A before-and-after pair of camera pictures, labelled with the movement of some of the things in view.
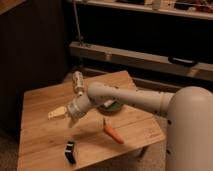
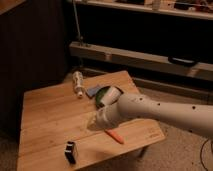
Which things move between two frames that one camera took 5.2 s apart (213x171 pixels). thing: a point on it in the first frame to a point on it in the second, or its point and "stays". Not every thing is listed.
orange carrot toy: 112,133 stays
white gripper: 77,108 to 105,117
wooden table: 95,139 stays
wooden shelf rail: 160,64 stays
